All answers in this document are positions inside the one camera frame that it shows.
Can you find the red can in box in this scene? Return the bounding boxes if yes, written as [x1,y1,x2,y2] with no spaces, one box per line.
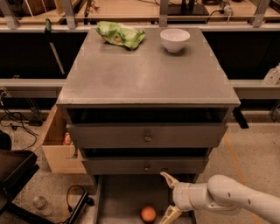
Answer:
[63,132,72,145]

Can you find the green chip bag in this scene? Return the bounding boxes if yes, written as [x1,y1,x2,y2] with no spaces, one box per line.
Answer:
[96,21,145,50]

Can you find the grey top drawer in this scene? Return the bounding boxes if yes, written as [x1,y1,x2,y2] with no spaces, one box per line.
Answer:
[66,123,228,149]

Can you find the green handled tool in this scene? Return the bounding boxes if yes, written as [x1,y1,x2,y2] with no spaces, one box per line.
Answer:
[45,18,65,75]

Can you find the grey middle drawer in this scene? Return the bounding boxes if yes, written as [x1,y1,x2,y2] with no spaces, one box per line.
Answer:
[82,157,208,175]

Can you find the grey bottom drawer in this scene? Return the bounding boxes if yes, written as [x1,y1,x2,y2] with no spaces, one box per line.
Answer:
[93,174,198,224]

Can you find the orange fruit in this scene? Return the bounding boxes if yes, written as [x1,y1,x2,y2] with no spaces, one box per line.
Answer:
[141,206,157,223]

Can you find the grey drawer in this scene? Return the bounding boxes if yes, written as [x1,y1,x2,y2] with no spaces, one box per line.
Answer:
[66,123,228,149]
[82,157,208,175]
[93,174,198,224]

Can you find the black chair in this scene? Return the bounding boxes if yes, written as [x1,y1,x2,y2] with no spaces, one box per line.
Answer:
[0,130,54,224]

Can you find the wooden open box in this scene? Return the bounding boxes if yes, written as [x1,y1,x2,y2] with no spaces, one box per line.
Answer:
[41,105,86,174]

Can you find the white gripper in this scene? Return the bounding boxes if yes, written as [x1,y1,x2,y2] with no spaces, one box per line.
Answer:
[159,171,194,224]

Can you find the black floor cables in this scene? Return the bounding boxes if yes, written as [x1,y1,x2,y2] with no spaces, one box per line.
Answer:
[0,95,39,151]

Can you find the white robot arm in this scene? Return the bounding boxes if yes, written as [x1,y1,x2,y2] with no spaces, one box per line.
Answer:
[159,171,280,224]

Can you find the white ceramic bowl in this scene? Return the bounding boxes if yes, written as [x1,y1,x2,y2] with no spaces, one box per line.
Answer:
[160,28,191,53]

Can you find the grey drawer cabinet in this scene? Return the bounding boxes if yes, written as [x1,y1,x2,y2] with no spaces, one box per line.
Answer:
[56,26,242,187]

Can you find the clear plastic bottle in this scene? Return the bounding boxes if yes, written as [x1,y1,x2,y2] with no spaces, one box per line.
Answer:
[32,196,53,216]

